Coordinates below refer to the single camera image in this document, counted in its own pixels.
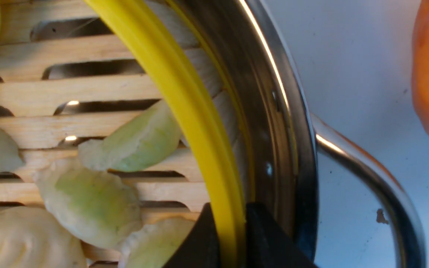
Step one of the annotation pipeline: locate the green dumpling bottom right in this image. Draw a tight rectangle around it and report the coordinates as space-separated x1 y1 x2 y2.
118 217 195 268

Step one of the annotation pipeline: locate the green dumpling right middle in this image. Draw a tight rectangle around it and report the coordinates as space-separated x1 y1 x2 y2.
33 157 142 249

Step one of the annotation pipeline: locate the white dumpling bottom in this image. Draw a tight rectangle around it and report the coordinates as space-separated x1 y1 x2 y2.
0 207 88 268

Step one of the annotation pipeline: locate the bamboo steamer basket yellow rim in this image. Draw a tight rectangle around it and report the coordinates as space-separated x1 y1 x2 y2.
0 0 251 268

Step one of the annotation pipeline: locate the green dumpling upper right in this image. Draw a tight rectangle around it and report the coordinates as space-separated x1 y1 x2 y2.
78 100 182 172

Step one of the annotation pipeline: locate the stainless steel pot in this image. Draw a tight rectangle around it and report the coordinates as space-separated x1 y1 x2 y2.
168 0 426 268

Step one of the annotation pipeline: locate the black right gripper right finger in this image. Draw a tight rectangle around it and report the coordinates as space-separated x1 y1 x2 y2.
246 202 317 268

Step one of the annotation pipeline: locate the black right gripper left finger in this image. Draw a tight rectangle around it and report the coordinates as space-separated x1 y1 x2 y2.
163 202 221 268

